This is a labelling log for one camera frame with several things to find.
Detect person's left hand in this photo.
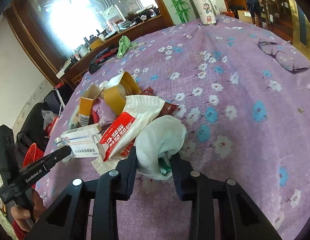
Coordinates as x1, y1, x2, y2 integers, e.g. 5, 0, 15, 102
11, 189, 47, 232

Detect white floral paper cup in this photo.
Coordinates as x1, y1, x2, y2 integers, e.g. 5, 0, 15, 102
192, 0, 217, 25

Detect white blue medicine box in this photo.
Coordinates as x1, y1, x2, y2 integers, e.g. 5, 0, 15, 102
54, 123, 102, 158

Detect eyeglasses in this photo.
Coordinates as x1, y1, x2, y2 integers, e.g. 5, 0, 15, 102
258, 38, 310, 74

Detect pink red snack bag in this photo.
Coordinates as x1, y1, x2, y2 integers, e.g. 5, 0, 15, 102
91, 98, 118, 129

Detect black red folded umbrella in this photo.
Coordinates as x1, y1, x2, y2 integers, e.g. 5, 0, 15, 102
88, 46, 118, 74

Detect white tissue paper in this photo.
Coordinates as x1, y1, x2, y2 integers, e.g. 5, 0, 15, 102
135, 115, 186, 181

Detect purple floral tablecloth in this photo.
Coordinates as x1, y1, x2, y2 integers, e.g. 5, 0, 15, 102
46, 16, 310, 239

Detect orange medicine box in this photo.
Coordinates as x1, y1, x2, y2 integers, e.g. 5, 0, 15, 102
79, 84, 102, 126

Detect red plastic basket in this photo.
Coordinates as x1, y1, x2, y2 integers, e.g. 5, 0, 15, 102
22, 143, 44, 168

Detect red white plastic wrapper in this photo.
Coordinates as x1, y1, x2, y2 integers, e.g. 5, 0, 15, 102
92, 95, 165, 176

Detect wooden counter ledge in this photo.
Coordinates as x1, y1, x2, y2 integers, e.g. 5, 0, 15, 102
60, 15, 173, 89

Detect dark red candy wrapper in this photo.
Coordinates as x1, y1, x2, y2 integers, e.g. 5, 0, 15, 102
141, 87, 179, 118

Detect green cloth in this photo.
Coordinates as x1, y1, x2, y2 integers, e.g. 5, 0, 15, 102
117, 35, 138, 59

